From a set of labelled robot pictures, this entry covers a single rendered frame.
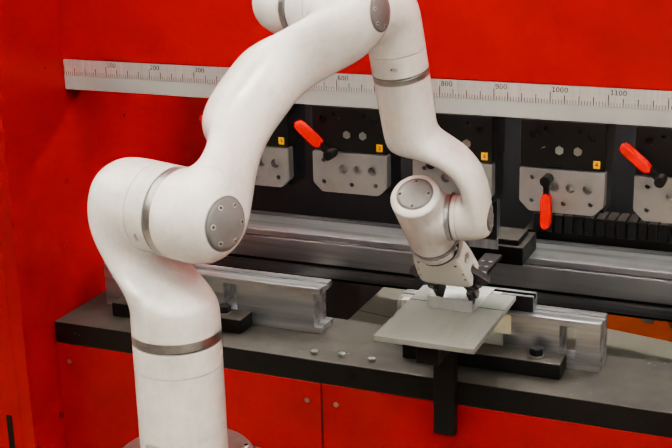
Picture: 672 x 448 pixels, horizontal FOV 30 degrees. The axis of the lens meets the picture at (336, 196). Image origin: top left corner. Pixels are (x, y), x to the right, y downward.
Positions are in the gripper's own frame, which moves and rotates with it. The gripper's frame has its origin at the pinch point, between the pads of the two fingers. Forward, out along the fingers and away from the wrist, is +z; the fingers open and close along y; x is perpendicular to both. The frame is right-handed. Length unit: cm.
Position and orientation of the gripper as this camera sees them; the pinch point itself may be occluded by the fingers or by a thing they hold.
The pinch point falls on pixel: (456, 290)
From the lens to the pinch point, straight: 229.0
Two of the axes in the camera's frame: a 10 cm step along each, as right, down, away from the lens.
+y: -9.1, -0.9, 4.0
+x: -3.0, 8.3, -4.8
